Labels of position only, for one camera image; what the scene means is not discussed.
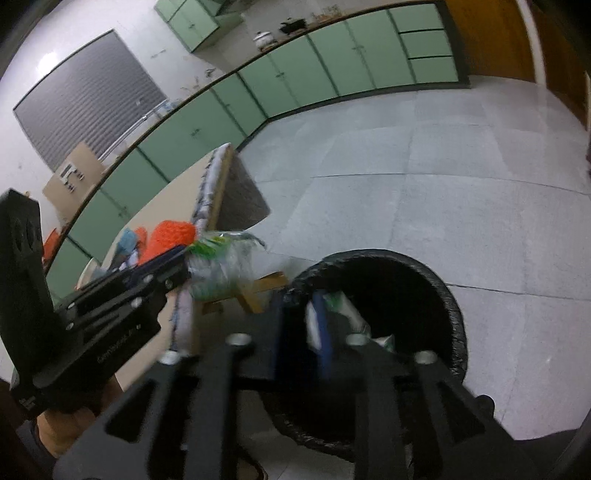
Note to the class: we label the black lined bin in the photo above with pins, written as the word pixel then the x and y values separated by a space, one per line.
pixel 406 286

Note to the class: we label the wooden table with beige top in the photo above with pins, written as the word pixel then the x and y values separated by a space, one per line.
pixel 175 198

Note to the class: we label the printed tablecloth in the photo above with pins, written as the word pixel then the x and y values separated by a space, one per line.
pixel 207 194

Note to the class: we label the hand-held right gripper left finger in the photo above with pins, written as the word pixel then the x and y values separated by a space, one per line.
pixel 279 341

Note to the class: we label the metal pipe rail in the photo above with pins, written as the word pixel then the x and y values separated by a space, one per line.
pixel 129 134

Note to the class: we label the green floor cabinet row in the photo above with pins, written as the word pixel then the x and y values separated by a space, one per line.
pixel 360 55

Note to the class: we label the light blue crumpled wrapper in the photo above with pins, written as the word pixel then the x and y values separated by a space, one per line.
pixel 127 241

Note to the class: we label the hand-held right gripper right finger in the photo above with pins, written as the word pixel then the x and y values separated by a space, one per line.
pixel 321 341

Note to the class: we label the grey window blind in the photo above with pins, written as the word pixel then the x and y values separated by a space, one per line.
pixel 87 97

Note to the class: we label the clear plastic bottle green label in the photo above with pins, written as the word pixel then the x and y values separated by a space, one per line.
pixel 221 272

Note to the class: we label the person's left hand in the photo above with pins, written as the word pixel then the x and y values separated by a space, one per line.
pixel 69 434

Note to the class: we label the green wall cabinets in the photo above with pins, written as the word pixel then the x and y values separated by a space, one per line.
pixel 189 23

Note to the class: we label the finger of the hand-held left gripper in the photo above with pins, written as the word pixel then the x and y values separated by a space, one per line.
pixel 157 257
pixel 138 290

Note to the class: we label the orange foam net sleeve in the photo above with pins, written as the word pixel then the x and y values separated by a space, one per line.
pixel 168 240

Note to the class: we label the brown wooden door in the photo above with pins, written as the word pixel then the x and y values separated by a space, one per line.
pixel 489 37

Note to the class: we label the cardboard panel with switches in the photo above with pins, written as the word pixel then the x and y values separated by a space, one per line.
pixel 78 184

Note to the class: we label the white cooking pot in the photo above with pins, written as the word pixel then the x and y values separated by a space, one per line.
pixel 263 39

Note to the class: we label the white green packet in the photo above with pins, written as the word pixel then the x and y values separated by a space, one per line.
pixel 355 318

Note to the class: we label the black pan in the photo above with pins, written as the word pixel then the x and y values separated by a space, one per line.
pixel 293 25

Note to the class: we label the orange bag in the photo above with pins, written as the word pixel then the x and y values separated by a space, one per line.
pixel 51 249

